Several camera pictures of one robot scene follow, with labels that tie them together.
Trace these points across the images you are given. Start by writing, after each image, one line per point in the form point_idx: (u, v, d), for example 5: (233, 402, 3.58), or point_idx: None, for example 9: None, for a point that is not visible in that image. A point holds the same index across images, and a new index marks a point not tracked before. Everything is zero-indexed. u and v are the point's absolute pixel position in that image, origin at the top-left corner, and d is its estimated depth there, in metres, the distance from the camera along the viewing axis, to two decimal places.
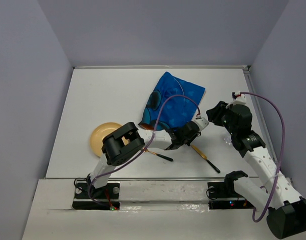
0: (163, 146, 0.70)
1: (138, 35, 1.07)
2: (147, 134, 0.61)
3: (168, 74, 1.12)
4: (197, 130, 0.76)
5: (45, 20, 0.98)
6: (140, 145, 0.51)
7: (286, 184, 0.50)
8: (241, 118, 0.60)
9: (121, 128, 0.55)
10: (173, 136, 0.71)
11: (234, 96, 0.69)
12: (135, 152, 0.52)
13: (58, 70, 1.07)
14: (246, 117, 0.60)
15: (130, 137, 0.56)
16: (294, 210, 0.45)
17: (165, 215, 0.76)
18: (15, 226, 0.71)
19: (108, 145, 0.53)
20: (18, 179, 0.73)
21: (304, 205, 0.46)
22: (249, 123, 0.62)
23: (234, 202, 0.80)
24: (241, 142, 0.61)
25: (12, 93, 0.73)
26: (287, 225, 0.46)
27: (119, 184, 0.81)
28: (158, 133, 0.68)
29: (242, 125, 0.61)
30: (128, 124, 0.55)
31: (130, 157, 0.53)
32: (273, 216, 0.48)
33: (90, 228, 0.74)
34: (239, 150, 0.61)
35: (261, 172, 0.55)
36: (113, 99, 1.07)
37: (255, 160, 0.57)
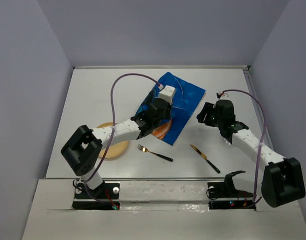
0: (134, 134, 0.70)
1: (138, 35, 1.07)
2: (104, 132, 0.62)
3: (170, 74, 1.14)
4: (164, 107, 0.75)
5: (45, 20, 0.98)
6: (97, 147, 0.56)
7: (268, 151, 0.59)
8: (225, 107, 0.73)
9: (76, 134, 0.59)
10: (141, 122, 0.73)
11: (218, 95, 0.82)
12: (95, 154, 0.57)
13: (58, 70, 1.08)
14: (228, 107, 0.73)
15: (88, 140, 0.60)
16: (279, 168, 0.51)
17: (165, 215, 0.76)
18: (15, 226, 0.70)
19: (68, 156, 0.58)
20: (18, 179, 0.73)
21: (289, 164, 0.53)
22: (232, 113, 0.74)
23: (234, 202, 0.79)
24: (227, 130, 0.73)
25: (12, 92, 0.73)
26: (278, 184, 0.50)
27: (119, 184, 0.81)
28: (120, 125, 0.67)
29: (226, 114, 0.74)
30: (81, 129, 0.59)
31: (91, 160, 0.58)
32: (265, 181, 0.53)
33: (90, 228, 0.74)
34: (227, 137, 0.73)
35: (248, 148, 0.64)
36: (113, 99, 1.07)
37: (240, 139, 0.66)
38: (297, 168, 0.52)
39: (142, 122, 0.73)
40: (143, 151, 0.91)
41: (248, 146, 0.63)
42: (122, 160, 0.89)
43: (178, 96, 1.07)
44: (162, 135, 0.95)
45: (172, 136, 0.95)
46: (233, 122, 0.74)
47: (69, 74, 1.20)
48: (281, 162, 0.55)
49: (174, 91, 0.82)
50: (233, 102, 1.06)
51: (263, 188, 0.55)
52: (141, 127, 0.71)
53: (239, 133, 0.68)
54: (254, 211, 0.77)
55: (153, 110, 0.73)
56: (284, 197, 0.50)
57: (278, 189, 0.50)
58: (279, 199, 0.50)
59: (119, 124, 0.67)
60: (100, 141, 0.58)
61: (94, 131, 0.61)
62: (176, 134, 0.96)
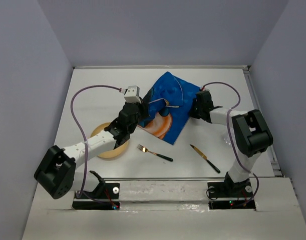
0: (110, 145, 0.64)
1: (138, 35, 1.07)
2: (77, 148, 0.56)
3: (168, 74, 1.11)
4: (135, 112, 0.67)
5: (44, 20, 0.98)
6: (71, 165, 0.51)
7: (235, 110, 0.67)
8: (203, 95, 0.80)
9: (46, 156, 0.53)
10: (116, 131, 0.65)
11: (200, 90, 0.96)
12: (71, 173, 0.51)
13: (58, 71, 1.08)
14: (206, 93, 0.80)
15: (61, 160, 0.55)
16: (243, 116, 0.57)
17: (165, 215, 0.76)
18: (15, 226, 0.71)
19: (43, 180, 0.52)
20: (18, 179, 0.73)
21: (253, 114, 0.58)
22: (210, 99, 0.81)
23: (234, 201, 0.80)
24: (206, 114, 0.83)
25: (12, 93, 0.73)
26: (244, 129, 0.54)
27: (119, 184, 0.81)
28: (93, 140, 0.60)
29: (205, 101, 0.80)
30: (51, 150, 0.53)
31: (68, 180, 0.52)
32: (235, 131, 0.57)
33: (90, 228, 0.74)
34: (207, 119, 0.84)
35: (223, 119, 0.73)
36: (113, 99, 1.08)
37: (215, 113, 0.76)
38: (257, 115, 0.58)
39: (117, 130, 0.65)
40: (143, 151, 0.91)
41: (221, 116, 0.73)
42: (122, 160, 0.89)
43: (178, 96, 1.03)
44: (162, 135, 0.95)
45: (172, 137, 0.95)
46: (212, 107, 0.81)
47: (69, 75, 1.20)
48: (247, 115, 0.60)
49: (136, 88, 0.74)
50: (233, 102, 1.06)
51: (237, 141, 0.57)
52: (118, 137, 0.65)
53: (214, 110, 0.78)
54: (254, 211, 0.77)
55: (124, 118, 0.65)
56: (254, 142, 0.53)
57: (246, 134, 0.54)
58: (250, 144, 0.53)
59: (91, 138, 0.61)
60: (74, 159, 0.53)
61: (66, 151, 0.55)
62: (177, 135, 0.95)
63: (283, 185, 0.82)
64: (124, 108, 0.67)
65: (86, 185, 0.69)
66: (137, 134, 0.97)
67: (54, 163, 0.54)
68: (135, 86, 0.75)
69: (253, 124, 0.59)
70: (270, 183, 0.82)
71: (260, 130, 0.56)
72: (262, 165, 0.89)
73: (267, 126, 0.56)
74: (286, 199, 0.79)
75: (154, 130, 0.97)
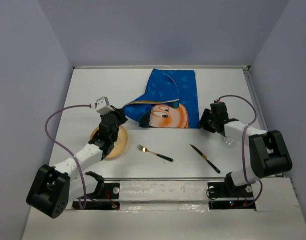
0: (98, 156, 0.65)
1: (138, 36, 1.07)
2: (67, 164, 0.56)
3: (157, 70, 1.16)
4: (113, 122, 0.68)
5: (44, 20, 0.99)
6: (66, 180, 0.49)
7: (254, 129, 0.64)
8: (217, 106, 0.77)
9: (37, 176, 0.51)
10: (99, 143, 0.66)
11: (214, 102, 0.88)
12: (66, 188, 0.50)
13: (58, 71, 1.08)
14: (221, 105, 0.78)
15: (53, 178, 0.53)
16: (260, 137, 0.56)
17: (165, 215, 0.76)
18: (15, 227, 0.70)
19: (37, 202, 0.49)
20: (18, 178, 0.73)
21: (273, 135, 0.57)
22: (225, 110, 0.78)
23: (234, 201, 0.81)
24: (219, 125, 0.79)
25: (12, 93, 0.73)
26: (262, 152, 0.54)
27: (119, 184, 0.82)
28: (82, 153, 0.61)
29: (219, 112, 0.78)
30: (41, 169, 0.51)
31: (64, 196, 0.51)
32: (253, 154, 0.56)
33: (90, 228, 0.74)
34: (220, 131, 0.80)
35: (238, 133, 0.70)
36: (112, 91, 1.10)
37: (230, 127, 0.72)
38: (278, 139, 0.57)
39: (101, 142, 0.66)
40: (143, 151, 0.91)
41: (237, 131, 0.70)
42: (122, 160, 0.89)
43: (173, 88, 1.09)
44: (187, 125, 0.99)
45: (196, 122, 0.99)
46: (227, 118, 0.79)
47: (69, 74, 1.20)
48: (265, 135, 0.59)
49: (104, 98, 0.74)
50: (233, 102, 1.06)
51: (253, 161, 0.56)
52: (104, 147, 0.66)
53: (229, 123, 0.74)
54: (254, 211, 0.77)
55: (105, 129, 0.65)
56: (270, 166, 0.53)
57: (263, 157, 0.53)
58: (266, 168, 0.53)
59: (78, 152, 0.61)
60: (67, 175, 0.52)
61: (57, 168, 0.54)
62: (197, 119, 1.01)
63: (283, 186, 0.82)
64: (102, 120, 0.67)
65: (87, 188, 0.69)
66: (137, 134, 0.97)
67: (46, 182, 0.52)
68: (102, 97, 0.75)
69: (271, 145, 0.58)
70: (270, 184, 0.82)
71: (279, 153, 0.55)
72: None
73: (286, 150, 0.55)
74: (286, 199, 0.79)
75: (177, 124, 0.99)
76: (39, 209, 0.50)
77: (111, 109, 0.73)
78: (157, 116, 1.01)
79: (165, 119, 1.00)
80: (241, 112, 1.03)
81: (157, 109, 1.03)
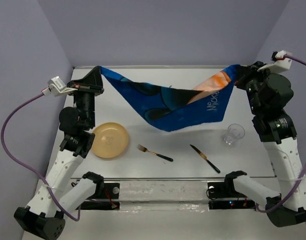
0: (76, 163, 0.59)
1: (138, 35, 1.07)
2: (42, 197, 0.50)
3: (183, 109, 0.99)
4: (76, 118, 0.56)
5: (45, 21, 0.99)
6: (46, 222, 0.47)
7: None
8: (279, 98, 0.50)
9: (18, 222, 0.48)
10: (73, 139, 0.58)
11: (274, 58, 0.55)
12: (50, 222, 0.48)
13: (58, 71, 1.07)
14: (284, 96, 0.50)
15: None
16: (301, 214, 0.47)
17: (165, 215, 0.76)
18: (15, 227, 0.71)
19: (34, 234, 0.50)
20: (18, 179, 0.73)
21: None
22: (284, 104, 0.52)
23: (234, 202, 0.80)
24: (266, 126, 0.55)
25: (12, 93, 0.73)
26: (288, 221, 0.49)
27: (119, 184, 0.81)
28: (54, 172, 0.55)
29: (274, 105, 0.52)
30: (17, 215, 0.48)
31: (55, 223, 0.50)
32: (281, 214, 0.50)
33: (90, 229, 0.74)
34: (262, 133, 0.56)
35: (282, 167, 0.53)
36: (112, 91, 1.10)
37: (279, 155, 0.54)
38: None
39: (74, 139, 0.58)
40: (143, 151, 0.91)
41: (286, 171, 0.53)
42: (122, 160, 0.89)
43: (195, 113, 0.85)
44: (224, 72, 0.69)
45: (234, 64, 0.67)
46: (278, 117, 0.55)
47: (69, 75, 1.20)
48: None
49: (56, 79, 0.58)
50: (233, 102, 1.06)
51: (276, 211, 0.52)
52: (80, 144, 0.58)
53: (281, 147, 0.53)
54: (254, 210, 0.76)
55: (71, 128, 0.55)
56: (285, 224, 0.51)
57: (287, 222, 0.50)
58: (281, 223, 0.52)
59: (51, 172, 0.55)
60: (45, 213, 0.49)
61: (32, 208, 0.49)
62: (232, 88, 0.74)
63: None
64: (62, 116, 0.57)
65: (87, 191, 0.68)
66: (137, 134, 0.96)
67: None
68: (51, 79, 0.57)
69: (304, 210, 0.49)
70: (269, 184, 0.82)
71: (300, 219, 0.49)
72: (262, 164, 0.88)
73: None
74: None
75: (215, 84, 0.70)
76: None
77: (73, 89, 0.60)
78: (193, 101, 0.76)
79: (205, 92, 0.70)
80: (241, 112, 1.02)
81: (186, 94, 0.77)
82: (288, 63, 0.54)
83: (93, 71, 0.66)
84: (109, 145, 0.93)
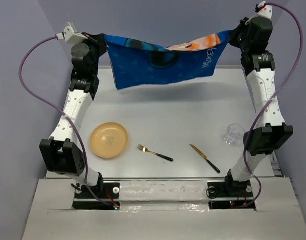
0: (87, 101, 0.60)
1: (138, 35, 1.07)
2: (63, 128, 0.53)
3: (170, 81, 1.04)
4: (88, 51, 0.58)
5: (45, 20, 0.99)
6: (72, 145, 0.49)
7: (275, 108, 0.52)
8: (259, 31, 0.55)
9: (43, 153, 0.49)
10: (80, 81, 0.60)
11: (257, 9, 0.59)
12: (75, 150, 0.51)
13: (58, 71, 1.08)
14: (265, 30, 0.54)
15: (58, 146, 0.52)
16: (270, 128, 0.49)
17: (165, 215, 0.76)
18: (14, 227, 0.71)
19: (60, 168, 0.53)
20: (18, 178, 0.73)
21: (283, 129, 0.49)
22: (266, 39, 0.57)
23: (234, 201, 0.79)
24: (249, 59, 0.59)
25: (13, 92, 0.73)
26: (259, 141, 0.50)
27: (119, 184, 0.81)
28: (69, 108, 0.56)
29: (257, 39, 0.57)
30: (43, 145, 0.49)
31: (78, 155, 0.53)
32: (253, 134, 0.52)
33: (90, 228, 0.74)
34: (245, 66, 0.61)
35: (258, 91, 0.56)
36: (112, 91, 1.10)
37: (256, 81, 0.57)
38: (285, 136, 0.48)
39: (82, 80, 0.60)
40: (143, 151, 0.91)
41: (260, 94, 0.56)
42: (122, 160, 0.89)
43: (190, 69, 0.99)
44: (217, 35, 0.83)
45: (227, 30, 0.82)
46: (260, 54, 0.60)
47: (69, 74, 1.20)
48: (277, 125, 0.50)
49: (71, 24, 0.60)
50: (233, 101, 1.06)
51: (250, 137, 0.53)
52: (90, 82, 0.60)
53: (261, 75, 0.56)
54: (254, 211, 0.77)
55: (80, 62, 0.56)
56: (258, 148, 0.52)
57: (257, 144, 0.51)
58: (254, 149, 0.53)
59: (66, 107, 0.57)
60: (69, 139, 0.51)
61: (56, 137, 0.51)
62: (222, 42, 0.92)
63: (283, 186, 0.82)
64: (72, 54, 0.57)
65: (90, 178, 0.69)
66: (137, 133, 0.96)
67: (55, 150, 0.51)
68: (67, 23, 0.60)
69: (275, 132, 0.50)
70: (269, 184, 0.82)
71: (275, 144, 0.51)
72: (262, 164, 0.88)
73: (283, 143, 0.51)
74: (286, 199, 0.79)
75: (206, 43, 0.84)
76: (63, 173, 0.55)
77: (83, 37, 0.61)
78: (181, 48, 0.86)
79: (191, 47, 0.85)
80: (241, 112, 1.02)
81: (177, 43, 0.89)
82: (270, 13, 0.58)
83: (101, 34, 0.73)
84: (108, 145, 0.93)
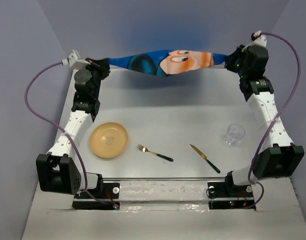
0: (88, 121, 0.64)
1: (138, 35, 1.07)
2: (62, 144, 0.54)
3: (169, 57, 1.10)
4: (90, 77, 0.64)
5: (45, 20, 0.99)
6: (69, 161, 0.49)
7: (280, 128, 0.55)
8: (255, 58, 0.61)
9: (40, 168, 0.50)
10: (83, 104, 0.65)
11: (253, 38, 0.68)
12: (72, 167, 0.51)
13: (59, 71, 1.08)
14: (262, 57, 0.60)
15: (55, 162, 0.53)
16: (278, 148, 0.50)
17: (165, 215, 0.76)
18: (15, 227, 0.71)
19: (55, 186, 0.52)
20: (18, 178, 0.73)
21: (293, 150, 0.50)
22: (262, 66, 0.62)
23: (234, 202, 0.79)
24: (248, 85, 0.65)
25: (13, 92, 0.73)
26: (270, 164, 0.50)
27: (119, 184, 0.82)
28: (70, 126, 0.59)
29: (254, 67, 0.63)
30: (40, 160, 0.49)
31: (75, 174, 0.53)
32: (261, 156, 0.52)
33: (90, 228, 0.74)
34: (245, 91, 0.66)
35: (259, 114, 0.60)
36: (112, 91, 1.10)
37: (257, 104, 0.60)
38: (296, 157, 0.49)
39: (84, 103, 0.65)
40: (143, 151, 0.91)
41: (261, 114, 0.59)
42: (122, 160, 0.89)
43: None
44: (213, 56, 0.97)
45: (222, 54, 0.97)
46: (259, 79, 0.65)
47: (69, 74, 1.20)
48: (286, 147, 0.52)
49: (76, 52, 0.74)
50: (233, 101, 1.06)
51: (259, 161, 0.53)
52: (91, 106, 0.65)
53: (259, 97, 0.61)
54: (254, 211, 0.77)
55: (83, 87, 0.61)
56: (268, 173, 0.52)
57: (266, 167, 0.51)
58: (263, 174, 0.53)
59: (67, 125, 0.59)
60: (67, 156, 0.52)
61: (54, 153, 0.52)
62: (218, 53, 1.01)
63: (283, 186, 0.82)
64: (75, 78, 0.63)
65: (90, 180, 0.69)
66: (137, 134, 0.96)
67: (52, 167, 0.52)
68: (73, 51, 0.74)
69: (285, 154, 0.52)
70: (269, 184, 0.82)
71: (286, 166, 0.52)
72: None
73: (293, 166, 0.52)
74: (286, 200, 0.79)
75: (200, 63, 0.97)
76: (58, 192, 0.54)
77: (87, 63, 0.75)
78: (176, 61, 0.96)
79: (185, 62, 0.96)
80: (241, 112, 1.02)
81: (175, 53, 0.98)
82: (264, 41, 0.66)
83: (104, 59, 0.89)
84: (108, 146, 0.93)
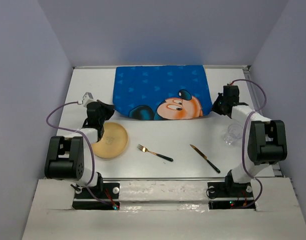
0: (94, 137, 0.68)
1: (138, 36, 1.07)
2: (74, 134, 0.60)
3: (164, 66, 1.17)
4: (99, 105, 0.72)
5: (45, 20, 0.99)
6: (80, 138, 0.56)
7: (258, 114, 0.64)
8: (230, 88, 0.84)
9: (51, 146, 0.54)
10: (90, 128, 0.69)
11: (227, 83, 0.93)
12: (81, 147, 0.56)
13: (58, 71, 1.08)
14: (234, 88, 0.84)
15: (64, 147, 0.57)
16: (262, 123, 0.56)
17: (165, 215, 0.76)
18: (15, 227, 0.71)
19: (58, 167, 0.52)
20: (18, 178, 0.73)
21: (274, 123, 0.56)
22: (236, 94, 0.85)
23: (234, 202, 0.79)
24: (228, 107, 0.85)
25: (13, 91, 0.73)
26: (259, 136, 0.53)
27: (119, 184, 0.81)
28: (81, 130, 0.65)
29: (231, 94, 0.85)
30: (53, 139, 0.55)
31: (80, 158, 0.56)
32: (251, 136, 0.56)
33: (90, 228, 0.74)
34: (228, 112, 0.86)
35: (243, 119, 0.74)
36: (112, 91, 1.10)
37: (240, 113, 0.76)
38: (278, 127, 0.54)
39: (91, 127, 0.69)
40: (143, 151, 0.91)
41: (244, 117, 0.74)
42: (122, 160, 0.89)
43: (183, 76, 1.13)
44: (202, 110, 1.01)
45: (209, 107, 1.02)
46: (237, 101, 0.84)
47: (69, 74, 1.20)
48: (268, 123, 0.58)
49: (88, 93, 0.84)
50: None
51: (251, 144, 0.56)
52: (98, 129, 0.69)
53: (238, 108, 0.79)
54: (254, 211, 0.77)
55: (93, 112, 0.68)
56: (265, 152, 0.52)
57: (259, 143, 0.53)
58: (260, 153, 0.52)
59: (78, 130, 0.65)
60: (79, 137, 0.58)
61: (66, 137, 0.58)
62: (209, 97, 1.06)
63: (283, 186, 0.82)
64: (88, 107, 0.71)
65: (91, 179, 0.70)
66: (137, 134, 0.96)
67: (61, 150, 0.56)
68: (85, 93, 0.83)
69: (272, 133, 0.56)
70: (269, 184, 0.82)
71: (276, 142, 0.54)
72: None
73: (285, 140, 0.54)
74: (286, 199, 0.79)
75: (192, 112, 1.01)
76: (60, 178, 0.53)
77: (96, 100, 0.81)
78: (171, 109, 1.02)
79: (180, 111, 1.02)
80: None
81: (171, 102, 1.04)
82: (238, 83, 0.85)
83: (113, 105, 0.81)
84: (108, 145, 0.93)
